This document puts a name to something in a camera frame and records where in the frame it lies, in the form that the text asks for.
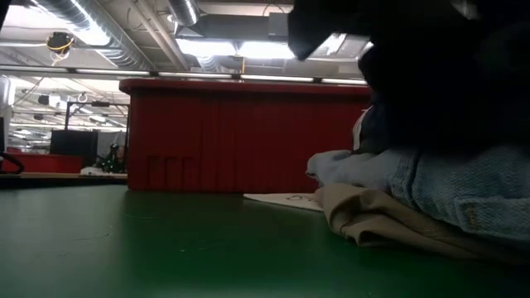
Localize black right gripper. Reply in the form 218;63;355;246
287;0;456;62

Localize navy garment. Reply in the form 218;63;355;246
351;16;530;157

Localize beige garment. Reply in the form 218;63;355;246
314;183;530;266

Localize light blue jeans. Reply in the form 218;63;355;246
384;144;530;250

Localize red plastic laundry bin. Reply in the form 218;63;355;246
118;78;373;194

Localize ceiling light strip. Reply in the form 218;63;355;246
0;65;369;87

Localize white printed tote bag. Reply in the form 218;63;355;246
243;192;325;213

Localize black monitor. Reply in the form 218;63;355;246
49;130;99;166

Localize red low partition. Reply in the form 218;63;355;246
0;152;86;175

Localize silver ventilation duct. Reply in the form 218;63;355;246
167;0;200;26

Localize black ceiling camera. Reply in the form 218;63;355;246
45;31;75;55

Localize black curved cable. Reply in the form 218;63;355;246
0;151;25;175

